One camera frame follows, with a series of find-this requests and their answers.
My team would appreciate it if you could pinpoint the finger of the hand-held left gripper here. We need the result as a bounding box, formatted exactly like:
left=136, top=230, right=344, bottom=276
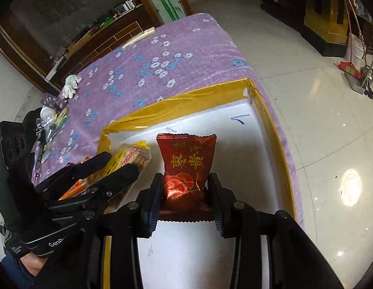
left=34, top=152, right=112, bottom=201
left=48, top=163, right=141, bottom=218

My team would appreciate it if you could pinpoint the white bucket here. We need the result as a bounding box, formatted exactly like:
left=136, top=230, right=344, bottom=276
left=344, top=33, right=367, bottom=60

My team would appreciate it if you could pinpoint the red broom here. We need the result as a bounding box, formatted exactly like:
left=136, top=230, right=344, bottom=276
left=338, top=0, right=363, bottom=80

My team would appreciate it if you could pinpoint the gold pillar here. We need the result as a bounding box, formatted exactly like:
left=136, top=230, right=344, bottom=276
left=301, top=0, right=351, bottom=58

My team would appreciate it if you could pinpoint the purple floral tablecloth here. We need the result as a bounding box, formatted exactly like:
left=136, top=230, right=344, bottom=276
left=32, top=13, right=306, bottom=232

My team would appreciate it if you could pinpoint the wooden display cabinet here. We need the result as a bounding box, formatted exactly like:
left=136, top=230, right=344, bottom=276
left=0, top=0, right=163, bottom=95

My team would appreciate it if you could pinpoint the orange soda cracker packet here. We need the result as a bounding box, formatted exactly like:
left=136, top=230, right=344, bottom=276
left=58, top=178, right=95, bottom=201

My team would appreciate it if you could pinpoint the square cracker packet yellow label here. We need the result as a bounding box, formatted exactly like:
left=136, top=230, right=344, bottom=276
left=96, top=140, right=152, bottom=187

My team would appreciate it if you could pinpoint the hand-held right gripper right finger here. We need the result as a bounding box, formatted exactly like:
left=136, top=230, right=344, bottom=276
left=207, top=172, right=345, bottom=289

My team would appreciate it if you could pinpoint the grey dustpan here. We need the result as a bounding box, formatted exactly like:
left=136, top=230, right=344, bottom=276
left=344, top=46, right=373, bottom=96

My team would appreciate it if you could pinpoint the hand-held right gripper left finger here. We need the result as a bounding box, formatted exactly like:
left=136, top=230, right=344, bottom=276
left=33, top=172, right=164, bottom=289

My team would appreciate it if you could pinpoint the red flower-print snack packet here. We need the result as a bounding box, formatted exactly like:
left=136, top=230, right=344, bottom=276
left=156, top=132, right=218, bottom=223

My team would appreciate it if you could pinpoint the white box with gold edges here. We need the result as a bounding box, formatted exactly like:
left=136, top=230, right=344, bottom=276
left=98, top=78, right=297, bottom=289

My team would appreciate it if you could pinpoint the person's left forearm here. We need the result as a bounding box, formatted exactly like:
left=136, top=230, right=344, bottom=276
left=0, top=247, right=50, bottom=289

